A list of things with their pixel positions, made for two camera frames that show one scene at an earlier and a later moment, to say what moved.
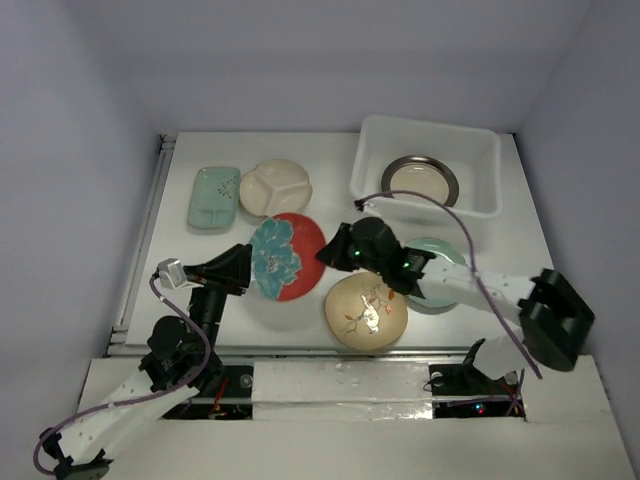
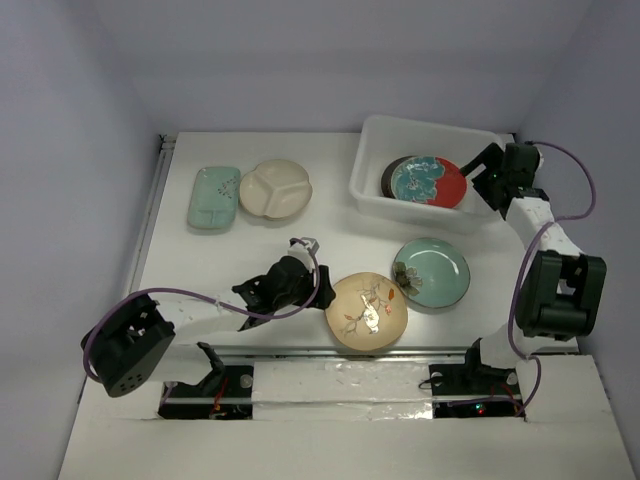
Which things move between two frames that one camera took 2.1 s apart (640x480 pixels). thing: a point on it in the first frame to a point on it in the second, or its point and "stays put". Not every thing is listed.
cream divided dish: x=275 y=187 stays put
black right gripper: x=334 y=250 to x=493 y=157
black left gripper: x=228 y=272 to x=324 y=294
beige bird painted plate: x=365 y=313 stays put
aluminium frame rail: x=117 y=341 stays put
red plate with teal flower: x=284 y=262 to x=433 y=181
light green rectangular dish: x=214 y=197 stays put
